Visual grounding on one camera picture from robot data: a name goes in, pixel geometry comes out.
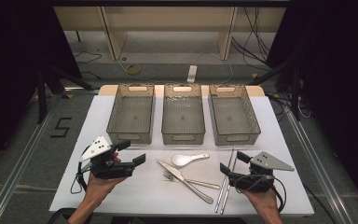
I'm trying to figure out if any white power strip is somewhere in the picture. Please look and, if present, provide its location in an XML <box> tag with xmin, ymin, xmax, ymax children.
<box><xmin>186</xmin><ymin>64</ymin><xmax>198</xmax><ymax>84</ymax></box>

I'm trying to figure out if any person's left hand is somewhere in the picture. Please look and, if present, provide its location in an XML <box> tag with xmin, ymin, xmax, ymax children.
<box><xmin>85</xmin><ymin>173</ymin><xmax>129</xmax><ymax>202</ymax></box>

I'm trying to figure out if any beige wooden shelf unit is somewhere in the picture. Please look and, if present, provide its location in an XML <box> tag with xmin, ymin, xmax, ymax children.
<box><xmin>53</xmin><ymin>7</ymin><xmax>287</xmax><ymax>62</ymax></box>

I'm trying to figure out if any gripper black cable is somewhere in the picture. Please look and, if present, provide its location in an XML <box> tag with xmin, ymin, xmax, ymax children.
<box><xmin>234</xmin><ymin>174</ymin><xmax>287</xmax><ymax>214</ymax></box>
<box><xmin>70</xmin><ymin>146</ymin><xmax>90</xmax><ymax>194</ymax></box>

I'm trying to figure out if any thin black floor cable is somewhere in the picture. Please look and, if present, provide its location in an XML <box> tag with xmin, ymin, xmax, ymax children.
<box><xmin>74</xmin><ymin>50</ymin><xmax>103</xmax><ymax>64</ymax></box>

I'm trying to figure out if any black metal stand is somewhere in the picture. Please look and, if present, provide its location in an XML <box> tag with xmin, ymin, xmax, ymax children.
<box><xmin>35</xmin><ymin>64</ymin><xmax>96</xmax><ymax>124</ymax></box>
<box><xmin>251</xmin><ymin>59</ymin><xmax>302</xmax><ymax>120</ymax></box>

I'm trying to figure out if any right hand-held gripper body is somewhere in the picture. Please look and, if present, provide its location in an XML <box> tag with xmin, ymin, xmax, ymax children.
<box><xmin>227</xmin><ymin>151</ymin><xmax>296</xmax><ymax>194</ymax></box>

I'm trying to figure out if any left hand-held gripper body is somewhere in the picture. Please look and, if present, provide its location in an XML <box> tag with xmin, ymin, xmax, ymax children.
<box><xmin>78</xmin><ymin>135</ymin><xmax>138</xmax><ymax>180</ymax></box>

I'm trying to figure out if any aluminium rail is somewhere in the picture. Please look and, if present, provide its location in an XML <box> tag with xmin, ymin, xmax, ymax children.
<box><xmin>0</xmin><ymin>92</ymin><xmax>63</xmax><ymax>224</ymax></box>
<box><xmin>283</xmin><ymin>108</ymin><xmax>355</xmax><ymax>224</ymax></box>

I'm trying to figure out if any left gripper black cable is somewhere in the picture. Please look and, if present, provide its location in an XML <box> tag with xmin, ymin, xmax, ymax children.
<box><xmin>70</xmin><ymin>146</ymin><xmax>90</xmax><ymax>194</ymax></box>

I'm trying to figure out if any bundle of black cables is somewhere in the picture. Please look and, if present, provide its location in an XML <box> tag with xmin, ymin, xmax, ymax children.
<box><xmin>231</xmin><ymin>7</ymin><xmax>274</xmax><ymax>68</ymax></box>

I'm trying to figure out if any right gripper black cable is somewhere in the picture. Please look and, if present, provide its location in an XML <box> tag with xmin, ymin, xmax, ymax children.
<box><xmin>234</xmin><ymin>174</ymin><xmax>287</xmax><ymax>214</ymax></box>

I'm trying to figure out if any steel table knife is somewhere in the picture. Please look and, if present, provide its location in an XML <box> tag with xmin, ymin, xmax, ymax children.
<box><xmin>156</xmin><ymin>159</ymin><xmax>214</xmax><ymax>205</ymax></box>

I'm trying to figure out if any smoky clear plastic bin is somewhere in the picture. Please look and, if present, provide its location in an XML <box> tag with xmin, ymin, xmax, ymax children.
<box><xmin>208</xmin><ymin>83</ymin><xmax>262</xmax><ymax>147</ymax></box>
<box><xmin>161</xmin><ymin>83</ymin><xmax>206</xmax><ymax>146</ymax></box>
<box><xmin>105</xmin><ymin>83</ymin><xmax>156</xmax><ymax>145</ymax></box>

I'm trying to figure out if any steel fork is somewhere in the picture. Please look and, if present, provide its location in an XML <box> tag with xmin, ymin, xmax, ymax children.
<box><xmin>162</xmin><ymin>170</ymin><xmax>221</xmax><ymax>190</ymax></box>

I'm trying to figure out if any yellow tape roll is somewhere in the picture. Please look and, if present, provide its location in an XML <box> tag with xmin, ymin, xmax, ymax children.
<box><xmin>126</xmin><ymin>63</ymin><xmax>142</xmax><ymax>76</ymax></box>

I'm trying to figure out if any dark curtain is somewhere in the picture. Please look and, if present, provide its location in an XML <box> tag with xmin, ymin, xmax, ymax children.
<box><xmin>267</xmin><ymin>0</ymin><xmax>358</xmax><ymax>216</ymax></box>
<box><xmin>0</xmin><ymin>0</ymin><xmax>82</xmax><ymax>175</ymax></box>

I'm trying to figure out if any person's right hand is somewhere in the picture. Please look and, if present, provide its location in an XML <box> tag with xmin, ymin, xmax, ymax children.
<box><xmin>243</xmin><ymin>188</ymin><xmax>281</xmax><ymax>216</ymax></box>

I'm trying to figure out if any white power cable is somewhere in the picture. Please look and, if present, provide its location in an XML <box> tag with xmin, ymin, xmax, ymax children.
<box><xmin>195</xmin><ymin>50</ymin><xmax>235</xmax><ymax>84</ymax></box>

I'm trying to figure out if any white ceramic spoon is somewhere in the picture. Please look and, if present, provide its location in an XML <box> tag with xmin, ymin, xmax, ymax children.
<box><xmin>172</xmin><ymin>152</ymin><xmax>211</xmax><ymax>168</ymax></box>

